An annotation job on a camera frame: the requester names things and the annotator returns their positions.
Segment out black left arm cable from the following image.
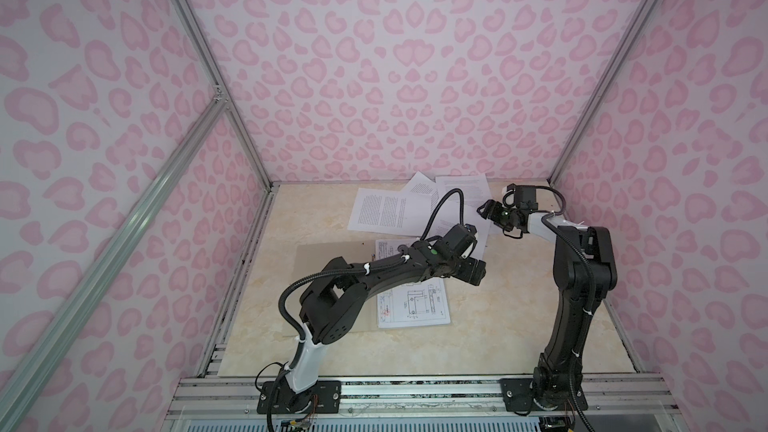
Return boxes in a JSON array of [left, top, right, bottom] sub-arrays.
[[418, 187, 466, 242]]

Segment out aluminium frame post right corner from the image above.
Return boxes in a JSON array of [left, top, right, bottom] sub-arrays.
[[547, 0, 663, 185]]

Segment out white text sheet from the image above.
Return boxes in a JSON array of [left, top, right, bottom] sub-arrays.
[[401, 172, 437, 196], [347, 188, 432, 236], [375, 238, 411, 260]]

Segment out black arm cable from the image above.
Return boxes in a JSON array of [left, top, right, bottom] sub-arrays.
[[536, 184, 598, 319], [418, 187, 466, 242]]

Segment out black right mount plate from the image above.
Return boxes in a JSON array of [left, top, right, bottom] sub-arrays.
[[499, 377, 589, 416]]

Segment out aluminium frame post corner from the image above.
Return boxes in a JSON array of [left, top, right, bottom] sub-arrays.
[[169, 0, 273, 191], [547, 0, 663, 185]]

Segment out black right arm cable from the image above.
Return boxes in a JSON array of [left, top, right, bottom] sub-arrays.
[[536, 184, 598, 319]]

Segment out black left mount plate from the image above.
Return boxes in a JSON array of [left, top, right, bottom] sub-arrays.
[[257, 380, 342, 415]]

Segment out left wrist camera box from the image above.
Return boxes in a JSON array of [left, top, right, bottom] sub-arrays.
[[433, 224, 478, 258]]

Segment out white technical drawing sheet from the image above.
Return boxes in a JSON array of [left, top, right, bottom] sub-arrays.
[[377, 278, 451, 329]]

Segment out beige cardboard folder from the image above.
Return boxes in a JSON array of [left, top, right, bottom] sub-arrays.
[[280, 239, 385, 337]]

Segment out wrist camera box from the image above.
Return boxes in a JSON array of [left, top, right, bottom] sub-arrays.
[[433, 224, 478, 258], [502, 184, 538, 211]]

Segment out aluminium frame post left corner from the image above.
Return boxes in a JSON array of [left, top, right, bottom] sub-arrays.
[[169, 0, 273, 191]]

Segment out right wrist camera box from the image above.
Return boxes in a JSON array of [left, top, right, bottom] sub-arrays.
[[502, 184, 538, 211]]

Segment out black mount plate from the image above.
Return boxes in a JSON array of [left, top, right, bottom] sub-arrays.
[[499, 377, 589, 416], [257, 380, 342, 415]]

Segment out aluminium diagonal brace left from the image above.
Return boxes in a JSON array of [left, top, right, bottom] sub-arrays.
[[1, 98, 228, 431]]

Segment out aluminium floor rail left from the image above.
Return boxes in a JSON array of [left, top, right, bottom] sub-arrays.
[[193, 184, 279, 378]]

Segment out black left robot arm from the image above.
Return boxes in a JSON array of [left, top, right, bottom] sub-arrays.
[[278, 238, 486, 394]]

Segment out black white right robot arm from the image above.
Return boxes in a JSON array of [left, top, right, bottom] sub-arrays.
[[477, 200, 618, 411]]

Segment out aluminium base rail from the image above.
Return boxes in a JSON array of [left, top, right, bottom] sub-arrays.
[[162, 373, 688, 431]]

